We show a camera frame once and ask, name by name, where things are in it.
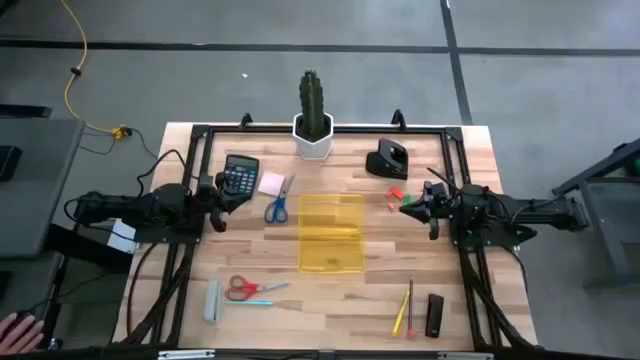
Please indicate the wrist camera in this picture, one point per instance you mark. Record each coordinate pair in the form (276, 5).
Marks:
(206, 185)
(440, 191)

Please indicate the grey side table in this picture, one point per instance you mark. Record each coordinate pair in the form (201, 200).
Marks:
(40, 200)

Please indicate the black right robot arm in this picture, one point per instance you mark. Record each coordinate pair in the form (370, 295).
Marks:
(530, 210)

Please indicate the green eraser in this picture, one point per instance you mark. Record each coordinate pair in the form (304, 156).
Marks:
(407, 199)

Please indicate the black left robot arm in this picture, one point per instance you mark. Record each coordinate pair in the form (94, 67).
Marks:
(150, 207)

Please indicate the pink sticky note pad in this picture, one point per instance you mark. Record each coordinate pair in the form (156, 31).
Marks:
(271, 184)

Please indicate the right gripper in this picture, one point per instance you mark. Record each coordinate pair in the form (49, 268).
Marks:
(442, 212)

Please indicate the white power box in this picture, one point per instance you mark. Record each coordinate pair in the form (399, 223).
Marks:
(122, 237)

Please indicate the person's hand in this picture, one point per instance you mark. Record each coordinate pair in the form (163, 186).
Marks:
(20, 337)

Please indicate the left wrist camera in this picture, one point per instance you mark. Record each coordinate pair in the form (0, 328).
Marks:
(206, 185)

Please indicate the black calculator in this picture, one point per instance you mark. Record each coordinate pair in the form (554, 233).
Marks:
(241, 167)

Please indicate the green cactus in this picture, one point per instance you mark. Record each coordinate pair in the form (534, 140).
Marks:
(312, 105)

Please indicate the green object on cart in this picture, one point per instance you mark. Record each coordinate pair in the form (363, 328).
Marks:
(636, 167)

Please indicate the yellow pen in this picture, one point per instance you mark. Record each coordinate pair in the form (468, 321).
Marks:
(400, 314)

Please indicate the teal pen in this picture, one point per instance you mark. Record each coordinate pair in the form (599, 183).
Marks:
(250, 302)

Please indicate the black stapler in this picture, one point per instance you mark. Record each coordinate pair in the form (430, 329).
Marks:
(434, 315)

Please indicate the grey desk top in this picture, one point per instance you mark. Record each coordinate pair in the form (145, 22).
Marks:
(25, 285)

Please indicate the black device on side table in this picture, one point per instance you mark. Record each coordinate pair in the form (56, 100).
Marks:
(10, 162)

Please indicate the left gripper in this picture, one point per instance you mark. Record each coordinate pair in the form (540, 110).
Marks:
(218, 220)

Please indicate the yellow transparent pencil case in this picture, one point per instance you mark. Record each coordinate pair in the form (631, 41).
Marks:
(332, 235)

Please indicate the black flat bar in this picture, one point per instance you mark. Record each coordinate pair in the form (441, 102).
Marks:
(25, 111)

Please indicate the silver metal bracket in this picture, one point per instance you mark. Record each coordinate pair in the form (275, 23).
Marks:
(185, 354)
(465, 356)

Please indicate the grey stapler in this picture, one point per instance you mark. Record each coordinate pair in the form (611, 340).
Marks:
(212, 302)

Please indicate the black equipment box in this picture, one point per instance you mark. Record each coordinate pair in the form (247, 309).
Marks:
(80, 247)

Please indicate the white hexagonal plant pot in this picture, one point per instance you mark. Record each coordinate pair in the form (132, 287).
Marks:
(313, 150)

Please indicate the black metal cart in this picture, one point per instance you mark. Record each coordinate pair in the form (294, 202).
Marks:
(607, 225)

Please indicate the brown pencil with pink eraser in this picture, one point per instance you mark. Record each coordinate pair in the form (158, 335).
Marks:
(410, 305)

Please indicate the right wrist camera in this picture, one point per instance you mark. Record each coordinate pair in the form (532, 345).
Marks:
(440, 191)

